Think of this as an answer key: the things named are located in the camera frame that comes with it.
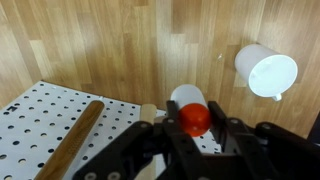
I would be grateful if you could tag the white bottle with red cap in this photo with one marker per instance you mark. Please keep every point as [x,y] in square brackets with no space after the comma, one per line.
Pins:
[193,116]

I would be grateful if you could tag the white plastic measuring cup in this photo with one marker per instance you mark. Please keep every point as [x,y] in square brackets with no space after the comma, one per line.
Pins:
[266,71]

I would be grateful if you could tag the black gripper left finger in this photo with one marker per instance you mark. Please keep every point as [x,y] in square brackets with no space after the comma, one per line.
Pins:
[180,143]

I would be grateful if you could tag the white pegboard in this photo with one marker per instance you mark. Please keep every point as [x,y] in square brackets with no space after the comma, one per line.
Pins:
[36,126]

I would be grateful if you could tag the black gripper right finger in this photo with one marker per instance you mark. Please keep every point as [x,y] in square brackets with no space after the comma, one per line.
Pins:
[240,146]

